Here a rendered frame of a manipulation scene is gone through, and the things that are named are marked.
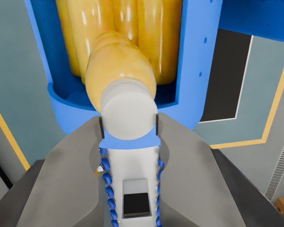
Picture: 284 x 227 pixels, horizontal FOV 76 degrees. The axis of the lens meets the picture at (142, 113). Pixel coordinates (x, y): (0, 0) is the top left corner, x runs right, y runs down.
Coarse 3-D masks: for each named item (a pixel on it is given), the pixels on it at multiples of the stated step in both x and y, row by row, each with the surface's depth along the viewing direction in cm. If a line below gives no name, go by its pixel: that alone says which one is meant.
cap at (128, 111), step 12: (120, 84) 13; (132, 84) 13; (108, 96) 12; (120, 96) 11; (132, 96) 12; (144, 96) 12; (108, 108) 12; (120, 108) 12; (132, 108) 12; (144, 108) 12; (156, 108) 12; (108, 120) 12; (120, 120) 12; (132, 120) 12; (144, 120) 13; (108, 132) 13; (120, 132) 13; (132, 132) 13; (144, 132) 13
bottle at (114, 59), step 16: (112, 32) 25; (96, 48) 19; (112, 48) 16; (128, 48) 16; (96, 64) 15; (112, 64) 14; (128, 64) 14; (144, 64) 15; (96, 80) 14; (112, 80) 14; (128, 80) 13; (144, 80) 14; (96, 96) 14
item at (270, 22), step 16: (224, 0) 89; (240, 0) 77; (256, 0) 67; (272, 0) 60; (224, 16) 92; (240, 16) 79; (256, 16) 69; (272, 16) 61; (240, 32) 94; (256, 32) 77; (272, 32) 66
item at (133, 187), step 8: (128, 184) 71; (136, 184) 71; (144, 184) 71; (128, 192) 68; (136, 192) 68; (144, 192) 68; (128, 200) 64; (136, 200) 64; (144, 200) 63; (128, 208) 61; (136, 208) 61; (144, 208) 61; (128, 216) 60; (136, 216) 60; (144, 216) 60
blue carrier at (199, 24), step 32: (32, 0) 26; (192, 0) 18; (192, 32) 20; (64, 64) 37; (192, 64) 22; (64, 96) 37; (160, 96) 38; (192, 96) 25; (64, 128) 28; (192, 128) 29
